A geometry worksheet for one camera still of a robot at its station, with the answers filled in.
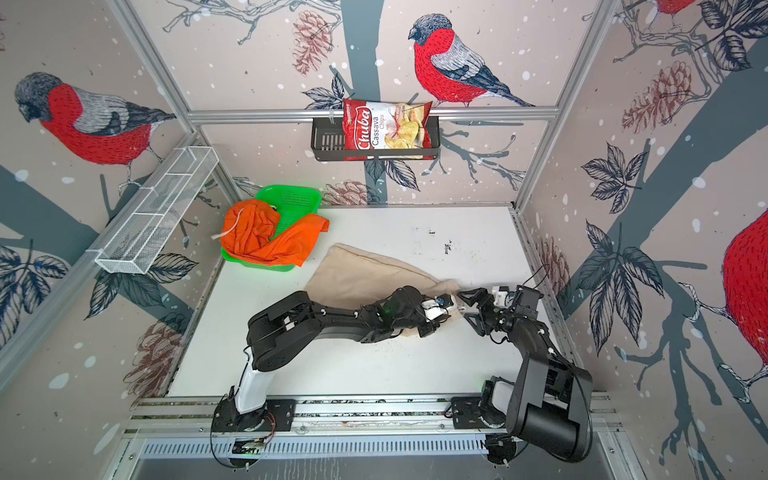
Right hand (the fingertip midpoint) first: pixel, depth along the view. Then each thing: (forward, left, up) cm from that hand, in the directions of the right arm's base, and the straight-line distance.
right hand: (460, 307), depth 86 cm
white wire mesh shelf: (+4, +81, +27) cm, 86 cm away
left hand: (-4, +3, +2) cm, 5 cm away
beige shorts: (-5, +13, +13) cm, 20 cm away
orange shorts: (+24, +71, +7) cm, 75 cm away
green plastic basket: (+41, +62, +2) cm, 74 cm away
